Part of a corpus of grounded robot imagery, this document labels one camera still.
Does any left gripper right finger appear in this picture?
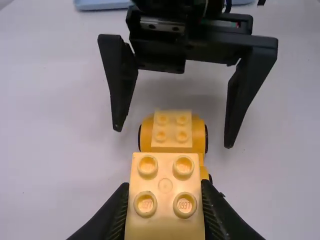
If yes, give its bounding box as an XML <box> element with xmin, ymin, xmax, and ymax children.
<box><xmin>200</xmin><ymin>179</ymin><xmax>253</xmax><ymax>240</ymax></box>

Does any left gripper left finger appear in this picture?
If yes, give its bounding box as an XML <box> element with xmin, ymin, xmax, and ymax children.
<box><xmin>65</xmin><ymin>182</ymin><xmax>130</xmax><ymax>240</ymax></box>

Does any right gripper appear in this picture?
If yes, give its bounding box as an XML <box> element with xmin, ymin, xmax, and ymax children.
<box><xmin>97</xmin><ymin>7</ymin><xmax>253</xmax><ymax>133</ymax></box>

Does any blue mat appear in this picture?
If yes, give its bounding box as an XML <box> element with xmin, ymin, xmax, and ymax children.
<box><xmin>73</xmin><ymin>0</ymin><xmax>254</xmax><ymax>11</ymax></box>

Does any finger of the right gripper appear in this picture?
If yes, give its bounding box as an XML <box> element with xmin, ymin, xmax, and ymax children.
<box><xmin>223</xmin><ymin>36</ymin><xmax>279</xmax><ymax>150</ymax></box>

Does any yellow toy car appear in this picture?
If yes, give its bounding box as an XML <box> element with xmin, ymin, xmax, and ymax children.
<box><xmin>124</xmin><ymin>108</ymin><xmax>213</xmax><ymax>240</ymax></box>

